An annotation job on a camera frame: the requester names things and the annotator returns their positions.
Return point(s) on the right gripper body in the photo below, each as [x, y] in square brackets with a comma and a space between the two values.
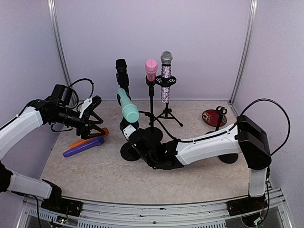
[129, 150]

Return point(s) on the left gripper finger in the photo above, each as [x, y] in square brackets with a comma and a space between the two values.
[97, 118]
[88, 134]

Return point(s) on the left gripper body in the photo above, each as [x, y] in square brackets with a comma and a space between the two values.
[81, 130]

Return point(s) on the orange toy microphone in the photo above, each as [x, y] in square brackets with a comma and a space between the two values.
[82, 141]

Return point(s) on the purple toy microphone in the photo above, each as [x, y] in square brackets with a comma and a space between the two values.
[97, 141]

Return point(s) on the mint green toy microphone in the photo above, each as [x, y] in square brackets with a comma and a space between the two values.
[129, 110]

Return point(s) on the short black microphone stand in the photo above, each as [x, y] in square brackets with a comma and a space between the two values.
[220, 117]

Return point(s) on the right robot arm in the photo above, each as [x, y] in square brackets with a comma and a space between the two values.
[244, 136]

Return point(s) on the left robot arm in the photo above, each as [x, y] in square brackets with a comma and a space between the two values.
[36, 113]

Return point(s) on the black stand under pink microphone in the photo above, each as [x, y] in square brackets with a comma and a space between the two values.
[151, 114]

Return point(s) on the black tripod microphone stand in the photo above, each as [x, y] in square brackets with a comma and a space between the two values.
[165, 84]

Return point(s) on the pink toy microphone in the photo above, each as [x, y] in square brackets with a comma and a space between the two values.
[151, 68]

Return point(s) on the silver glitter microphone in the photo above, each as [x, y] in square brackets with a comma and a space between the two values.
[166, 59]

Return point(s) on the red patterned plate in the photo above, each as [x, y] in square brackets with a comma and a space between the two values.
[211, 116]

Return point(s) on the black wireless microphone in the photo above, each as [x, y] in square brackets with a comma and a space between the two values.
[122, 76]

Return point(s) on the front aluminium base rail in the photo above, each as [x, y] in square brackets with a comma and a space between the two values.
[94, 214]

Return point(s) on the left aluminium frame post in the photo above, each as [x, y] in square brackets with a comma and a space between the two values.
[56, 31]

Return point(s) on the aluminium frame post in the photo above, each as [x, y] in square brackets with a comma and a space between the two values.
[56, 31]
[245, 50]

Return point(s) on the right aluminium frame post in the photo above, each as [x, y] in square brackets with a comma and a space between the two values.
[245, 50]

